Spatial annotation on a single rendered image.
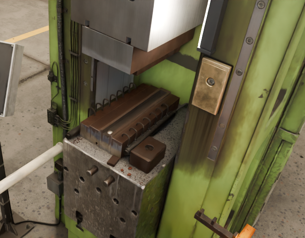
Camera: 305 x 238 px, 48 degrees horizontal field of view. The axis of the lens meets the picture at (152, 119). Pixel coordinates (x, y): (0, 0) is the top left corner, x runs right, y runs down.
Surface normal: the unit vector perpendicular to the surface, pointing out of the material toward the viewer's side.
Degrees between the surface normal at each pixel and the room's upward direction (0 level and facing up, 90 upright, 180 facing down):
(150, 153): 0
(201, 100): 90
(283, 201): 0
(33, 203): 0
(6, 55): 60
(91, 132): 90
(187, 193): 90
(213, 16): 90
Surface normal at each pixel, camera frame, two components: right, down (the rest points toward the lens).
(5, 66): -0.06, 0.09
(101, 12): -0.54, 0.43
